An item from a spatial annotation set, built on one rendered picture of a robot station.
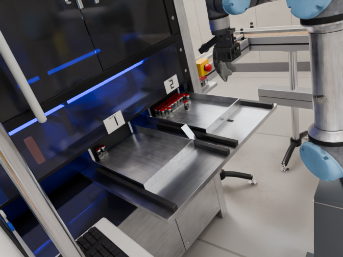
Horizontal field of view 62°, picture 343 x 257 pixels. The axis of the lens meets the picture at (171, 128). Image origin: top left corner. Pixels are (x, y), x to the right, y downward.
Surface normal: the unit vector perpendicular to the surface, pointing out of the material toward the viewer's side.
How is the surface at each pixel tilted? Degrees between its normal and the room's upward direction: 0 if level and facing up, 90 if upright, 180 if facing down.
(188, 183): 0
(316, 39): 90
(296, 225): 0
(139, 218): 90
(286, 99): 90
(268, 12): 90
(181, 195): 0
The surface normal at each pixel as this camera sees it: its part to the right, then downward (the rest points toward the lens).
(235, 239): -0.24, -0.84
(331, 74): -0.43, 0.50
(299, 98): -0.65, 0.51
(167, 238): 0.73, 0.18
